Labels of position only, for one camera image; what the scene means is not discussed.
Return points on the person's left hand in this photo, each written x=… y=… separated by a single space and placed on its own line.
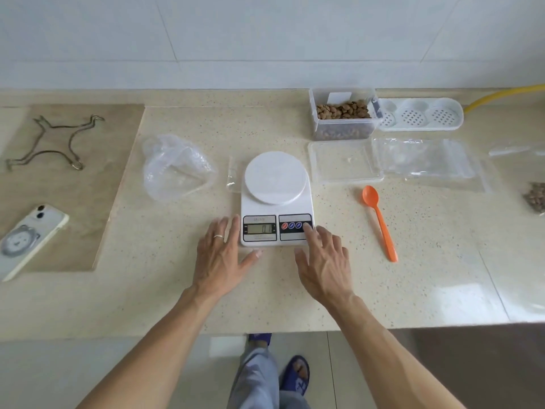
x=217 y=264

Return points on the person's right hand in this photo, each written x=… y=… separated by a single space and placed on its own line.
x=325 y=272

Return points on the person's right middle finger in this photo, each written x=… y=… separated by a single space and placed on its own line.
x=325 y=240

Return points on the person's left middle finger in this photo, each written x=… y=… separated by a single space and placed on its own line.
x=222 y=234

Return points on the person's left thumb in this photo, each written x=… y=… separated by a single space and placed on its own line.
x=251 y=258

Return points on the person's right little finger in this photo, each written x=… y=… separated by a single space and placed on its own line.
x=345 y=257

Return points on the person's right thumb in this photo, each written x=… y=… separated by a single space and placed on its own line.
x=301 y=261

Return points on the person's left little finger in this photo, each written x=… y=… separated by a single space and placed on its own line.
x=201 y=252

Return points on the white digital kitchen scale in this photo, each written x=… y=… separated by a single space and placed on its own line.
x=276 y=183

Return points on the person's left forearm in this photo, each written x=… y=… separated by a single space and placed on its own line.
x=157 y=357

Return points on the person's right forearm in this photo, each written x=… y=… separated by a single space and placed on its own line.
x=383 y=357

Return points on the orange plastic spoon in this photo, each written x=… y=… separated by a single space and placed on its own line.
x=381 y=225

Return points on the small narrow clear plastic bag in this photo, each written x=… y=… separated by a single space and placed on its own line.
x=233 y=174

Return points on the blue slipper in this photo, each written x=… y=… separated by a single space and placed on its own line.
x=259 y=338
x=296 y=374

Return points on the clear plastic container lid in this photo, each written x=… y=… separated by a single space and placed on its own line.
x=345 y=161

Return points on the crumpled clear plastic bag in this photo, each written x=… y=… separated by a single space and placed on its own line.
x=174 y=168

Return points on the clear plastic storage container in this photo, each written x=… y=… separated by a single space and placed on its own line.
x=340 y=127

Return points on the person's grey trousers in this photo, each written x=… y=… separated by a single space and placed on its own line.
x=259 y=383

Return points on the beige wooden board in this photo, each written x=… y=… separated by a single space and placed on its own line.
x=85 y=200

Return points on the flat clear zip bag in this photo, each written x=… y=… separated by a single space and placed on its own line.
x=434 y=163

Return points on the pile of brown nuts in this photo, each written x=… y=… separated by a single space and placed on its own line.
x=342 y=111

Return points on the white perforated plastic tray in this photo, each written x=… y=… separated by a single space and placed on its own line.
x=419 y=114

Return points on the white smartphone with bear case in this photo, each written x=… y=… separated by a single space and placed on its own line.
x=27 y=240

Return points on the clear bag of brown nuts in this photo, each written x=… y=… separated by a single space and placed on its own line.
x=535 y=198

